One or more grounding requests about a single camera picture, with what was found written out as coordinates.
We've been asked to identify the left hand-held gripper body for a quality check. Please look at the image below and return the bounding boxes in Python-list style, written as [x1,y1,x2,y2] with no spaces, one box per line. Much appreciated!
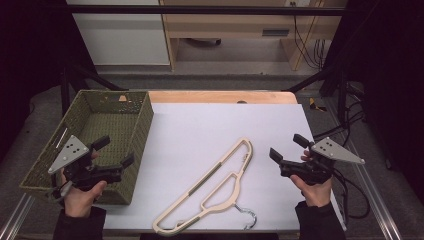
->
[48,134,125,193]

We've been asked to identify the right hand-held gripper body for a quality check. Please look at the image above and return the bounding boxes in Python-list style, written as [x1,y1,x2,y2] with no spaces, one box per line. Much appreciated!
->
[279,136,366,186]

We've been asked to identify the green woven basket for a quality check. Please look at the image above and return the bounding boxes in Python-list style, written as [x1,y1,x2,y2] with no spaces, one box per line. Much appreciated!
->
[19,89,155,205]

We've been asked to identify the person's right hand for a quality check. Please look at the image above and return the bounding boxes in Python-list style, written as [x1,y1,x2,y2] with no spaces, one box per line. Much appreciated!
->
[289,175,334,209]

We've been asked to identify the person's left hand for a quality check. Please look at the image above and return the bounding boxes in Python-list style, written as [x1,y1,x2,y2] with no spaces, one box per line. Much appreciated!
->
[60,169,108,218]

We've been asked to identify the yellow and black tool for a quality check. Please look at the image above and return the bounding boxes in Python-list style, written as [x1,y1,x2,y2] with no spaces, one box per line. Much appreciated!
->
[308,97,328,113]

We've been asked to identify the black metal stand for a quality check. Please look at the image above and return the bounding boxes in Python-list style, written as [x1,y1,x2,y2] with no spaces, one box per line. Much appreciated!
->
[60,62,128,115]
[283,65,349,125]

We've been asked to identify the white table sheet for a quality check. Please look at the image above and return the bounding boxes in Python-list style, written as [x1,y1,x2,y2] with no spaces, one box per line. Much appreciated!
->
[103,102,348,233]

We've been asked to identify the white cabinet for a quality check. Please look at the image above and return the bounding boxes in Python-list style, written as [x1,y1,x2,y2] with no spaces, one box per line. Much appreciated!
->
[65,0,171,66]

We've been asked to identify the black chair base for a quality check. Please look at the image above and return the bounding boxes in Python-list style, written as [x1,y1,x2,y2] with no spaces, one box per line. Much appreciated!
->
[184,37,222,47]

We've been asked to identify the light wooden desk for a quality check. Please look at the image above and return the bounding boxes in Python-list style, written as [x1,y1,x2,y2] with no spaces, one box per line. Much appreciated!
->
[159,0,348,72]

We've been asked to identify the black floor cables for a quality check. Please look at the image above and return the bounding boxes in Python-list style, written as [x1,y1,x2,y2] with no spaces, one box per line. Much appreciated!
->
[312,81,367,146]

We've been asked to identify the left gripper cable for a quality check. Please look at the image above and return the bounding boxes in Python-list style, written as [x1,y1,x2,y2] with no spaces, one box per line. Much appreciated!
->
[49,180,73,205]

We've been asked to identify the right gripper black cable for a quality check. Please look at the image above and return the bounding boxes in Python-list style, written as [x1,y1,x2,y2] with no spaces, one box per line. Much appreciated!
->
[333,168,371,220]

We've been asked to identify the aluminium rail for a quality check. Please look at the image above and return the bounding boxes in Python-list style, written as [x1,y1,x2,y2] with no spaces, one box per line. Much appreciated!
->
[0,194,35,240]
[323,99,403,240]

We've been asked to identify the hanging black cables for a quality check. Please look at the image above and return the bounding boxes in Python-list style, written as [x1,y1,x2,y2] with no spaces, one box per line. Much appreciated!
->
[289,1,327,70]

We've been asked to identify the black horizontal frame bar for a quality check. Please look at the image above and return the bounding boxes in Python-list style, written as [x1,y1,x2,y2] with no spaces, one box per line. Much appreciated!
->
[66,4,346,16]

